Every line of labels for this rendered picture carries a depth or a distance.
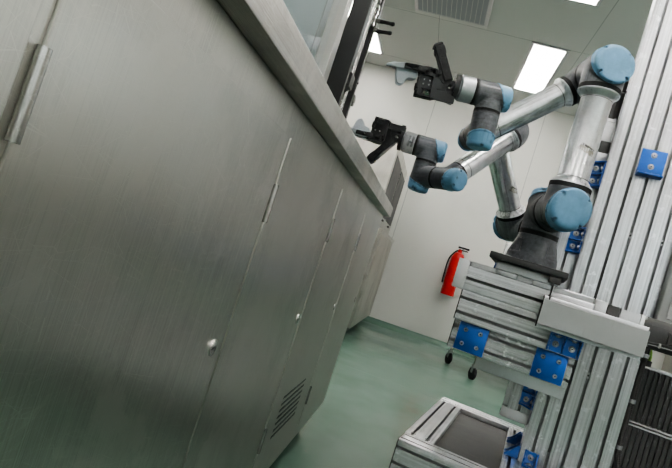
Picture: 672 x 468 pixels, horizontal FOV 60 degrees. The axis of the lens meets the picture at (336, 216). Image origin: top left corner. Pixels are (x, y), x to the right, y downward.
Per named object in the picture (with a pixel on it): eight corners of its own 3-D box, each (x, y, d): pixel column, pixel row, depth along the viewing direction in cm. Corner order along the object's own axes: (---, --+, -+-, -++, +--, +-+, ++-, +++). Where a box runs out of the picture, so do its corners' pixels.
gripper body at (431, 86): (413, 92, 162) (455, 103, 162) (421, 62, 161) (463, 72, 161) (410, 96, 169) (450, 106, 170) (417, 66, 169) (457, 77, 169)
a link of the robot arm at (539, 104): (586, 62, 185) (448, 129, 184) (602, 51, 174) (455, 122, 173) (603, 95, 184) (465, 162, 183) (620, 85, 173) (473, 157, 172)
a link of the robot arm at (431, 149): (442, 163, 197) (449, 139, 197) (410, 154, 199) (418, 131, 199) (441, 167, 204) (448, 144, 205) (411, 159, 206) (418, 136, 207)
